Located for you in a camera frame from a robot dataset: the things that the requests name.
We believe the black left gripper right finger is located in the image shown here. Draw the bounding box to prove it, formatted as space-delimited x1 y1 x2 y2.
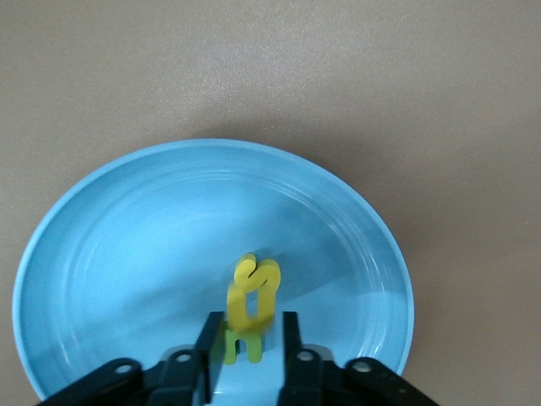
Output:
272 311 440 406

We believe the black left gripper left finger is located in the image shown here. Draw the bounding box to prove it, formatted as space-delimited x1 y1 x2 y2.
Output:
36 311 224 406

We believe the green foam letter n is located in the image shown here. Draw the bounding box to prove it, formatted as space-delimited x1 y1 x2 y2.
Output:
220 327 264 365

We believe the yellow foam letter u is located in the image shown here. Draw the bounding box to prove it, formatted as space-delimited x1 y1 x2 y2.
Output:
227 281 276 333

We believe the blue round plate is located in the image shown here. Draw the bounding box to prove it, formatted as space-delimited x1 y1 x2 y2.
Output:
12 139 416 406

